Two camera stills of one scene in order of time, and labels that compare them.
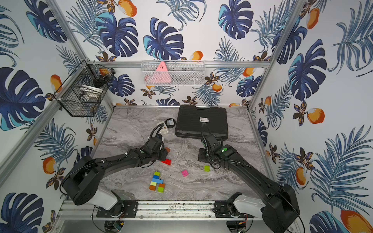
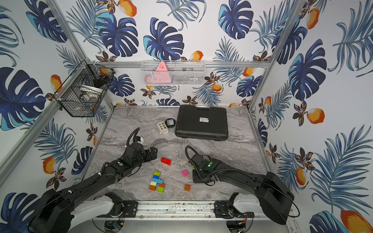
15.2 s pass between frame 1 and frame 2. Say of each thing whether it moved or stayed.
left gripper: moved
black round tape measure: stayed
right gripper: moved
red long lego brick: stayed
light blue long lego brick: stayed
